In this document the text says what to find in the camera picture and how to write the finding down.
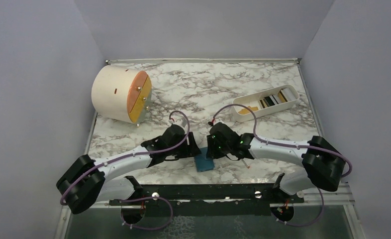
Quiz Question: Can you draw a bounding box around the blue card holder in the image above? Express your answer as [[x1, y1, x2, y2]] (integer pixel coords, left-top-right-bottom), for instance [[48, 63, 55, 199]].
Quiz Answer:
[[194, 147, 215, 172]]

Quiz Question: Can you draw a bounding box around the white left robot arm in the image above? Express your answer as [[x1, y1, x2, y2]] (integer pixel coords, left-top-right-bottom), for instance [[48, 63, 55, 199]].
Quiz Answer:
[[56, 124, 201, 214]]

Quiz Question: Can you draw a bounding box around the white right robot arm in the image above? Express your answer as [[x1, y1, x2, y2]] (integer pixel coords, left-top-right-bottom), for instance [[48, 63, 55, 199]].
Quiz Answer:
[[206, 122, 346, 203]]

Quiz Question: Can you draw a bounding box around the yellow card in tray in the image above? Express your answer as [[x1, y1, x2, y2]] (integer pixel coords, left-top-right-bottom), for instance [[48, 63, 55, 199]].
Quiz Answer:
[[239, 106, 259, 116]]

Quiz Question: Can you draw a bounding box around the grey card stack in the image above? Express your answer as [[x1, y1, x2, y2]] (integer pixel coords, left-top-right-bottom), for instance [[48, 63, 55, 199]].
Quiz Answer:
[[258, 87, 298, 109]]

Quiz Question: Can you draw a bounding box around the orange capped white marker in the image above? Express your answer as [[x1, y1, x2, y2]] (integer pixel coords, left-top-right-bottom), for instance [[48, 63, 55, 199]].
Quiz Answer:
[[241, 159, 251, 169]]

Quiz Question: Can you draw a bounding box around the cream oblong plastic tray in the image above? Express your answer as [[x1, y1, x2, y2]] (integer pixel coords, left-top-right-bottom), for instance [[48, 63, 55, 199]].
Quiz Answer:
[[231, 85, 299, 122]]

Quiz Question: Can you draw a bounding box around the cream cylinder orange lid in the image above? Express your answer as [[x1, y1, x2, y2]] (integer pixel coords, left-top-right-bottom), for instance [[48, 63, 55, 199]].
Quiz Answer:
[[91, 65, 152, 124]]

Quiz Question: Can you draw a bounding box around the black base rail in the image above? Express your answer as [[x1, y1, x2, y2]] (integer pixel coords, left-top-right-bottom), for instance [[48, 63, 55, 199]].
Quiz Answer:
[[96, 178, 286, 217]]

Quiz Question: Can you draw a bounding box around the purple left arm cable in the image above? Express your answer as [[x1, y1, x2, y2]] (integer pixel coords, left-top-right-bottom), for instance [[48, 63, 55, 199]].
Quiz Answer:
[[59, 110, 191, 232]]

